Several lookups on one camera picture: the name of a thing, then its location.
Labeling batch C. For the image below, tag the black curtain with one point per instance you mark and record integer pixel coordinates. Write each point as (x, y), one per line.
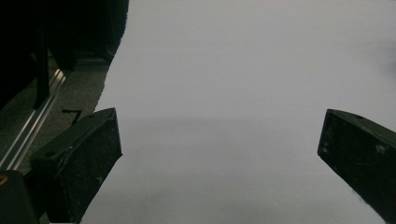
(62, 28)

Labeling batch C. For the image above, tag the black stand post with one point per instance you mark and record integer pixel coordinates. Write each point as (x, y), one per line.
(42, 71)

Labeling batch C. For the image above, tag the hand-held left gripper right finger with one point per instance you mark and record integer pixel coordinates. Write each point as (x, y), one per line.
(361, 152)

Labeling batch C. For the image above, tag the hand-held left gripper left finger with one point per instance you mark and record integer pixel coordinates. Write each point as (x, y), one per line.
(81, 161)

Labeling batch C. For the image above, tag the aluminium frame rail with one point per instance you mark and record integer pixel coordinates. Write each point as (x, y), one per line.
(31, 127)

